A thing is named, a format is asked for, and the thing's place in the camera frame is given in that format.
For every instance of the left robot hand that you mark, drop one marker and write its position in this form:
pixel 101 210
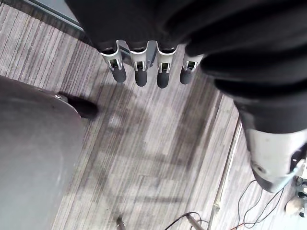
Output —
pixel 216 36

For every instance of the grey metal stand leg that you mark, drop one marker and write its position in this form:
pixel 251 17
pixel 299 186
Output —
pixel 195 221

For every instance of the grey metal frame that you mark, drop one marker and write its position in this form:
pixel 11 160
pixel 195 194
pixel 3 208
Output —
pixel 134 51

